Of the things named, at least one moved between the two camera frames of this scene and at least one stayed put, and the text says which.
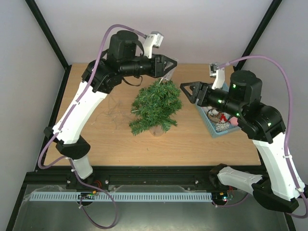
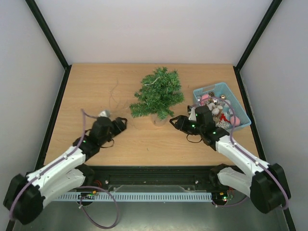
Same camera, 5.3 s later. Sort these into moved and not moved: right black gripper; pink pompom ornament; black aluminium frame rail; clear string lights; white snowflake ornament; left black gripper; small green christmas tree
Moved: clear string lights; left black gripper; small green christmas tree; right black gripper
Not moved: white snowflake ornament; black aluminium frame rail; pink pompom ornament
